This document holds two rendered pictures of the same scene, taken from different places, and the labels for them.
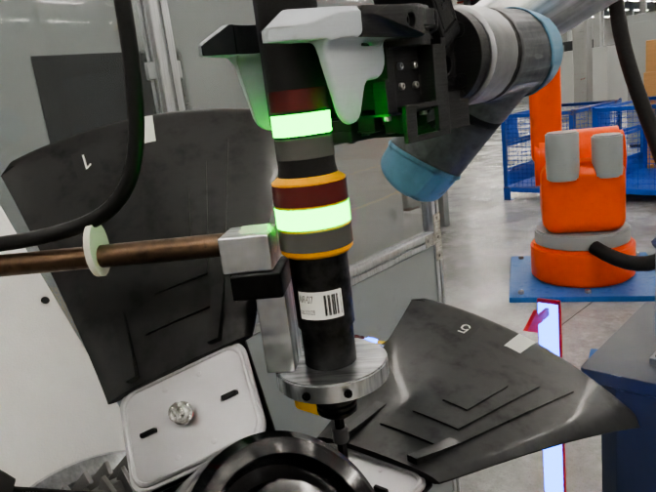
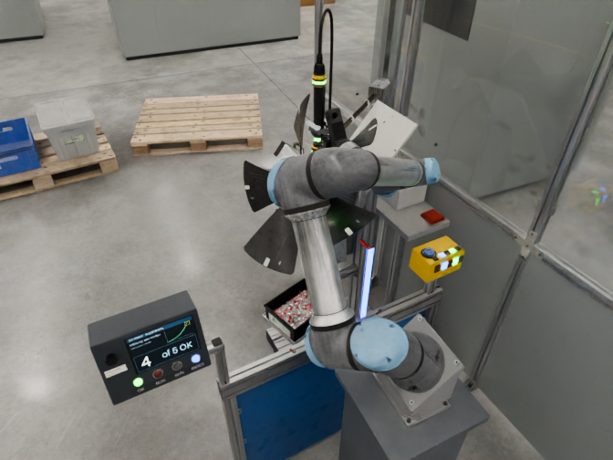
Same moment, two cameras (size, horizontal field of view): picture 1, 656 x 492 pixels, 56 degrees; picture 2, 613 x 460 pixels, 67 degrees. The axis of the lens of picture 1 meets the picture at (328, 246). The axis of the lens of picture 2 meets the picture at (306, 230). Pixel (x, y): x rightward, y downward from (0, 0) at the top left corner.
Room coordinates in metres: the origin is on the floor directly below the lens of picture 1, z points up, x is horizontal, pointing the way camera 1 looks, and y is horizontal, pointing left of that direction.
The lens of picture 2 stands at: (0.80, -1.32, 2.14)
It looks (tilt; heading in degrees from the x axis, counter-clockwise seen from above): 39 degrees down; 110
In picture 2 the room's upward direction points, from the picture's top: straight up
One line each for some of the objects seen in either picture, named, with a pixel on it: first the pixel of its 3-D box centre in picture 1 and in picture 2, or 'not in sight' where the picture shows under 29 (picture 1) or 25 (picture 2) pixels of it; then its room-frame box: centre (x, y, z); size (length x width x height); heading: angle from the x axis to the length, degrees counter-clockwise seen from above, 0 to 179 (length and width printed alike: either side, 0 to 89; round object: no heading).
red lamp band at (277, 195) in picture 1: (309, 190); not in sight; (0.35, 0.01, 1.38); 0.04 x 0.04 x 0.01
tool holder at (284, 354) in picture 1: (307, 305); not in sight; (0.35, 0.02, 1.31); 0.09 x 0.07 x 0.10; 83
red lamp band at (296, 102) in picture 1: (298, 100); not in sight; (0.35, 0.01, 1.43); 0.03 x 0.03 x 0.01
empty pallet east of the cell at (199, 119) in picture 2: not in sight; (201, 121); (-1.68, 2.36, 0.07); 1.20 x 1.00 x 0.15; 27
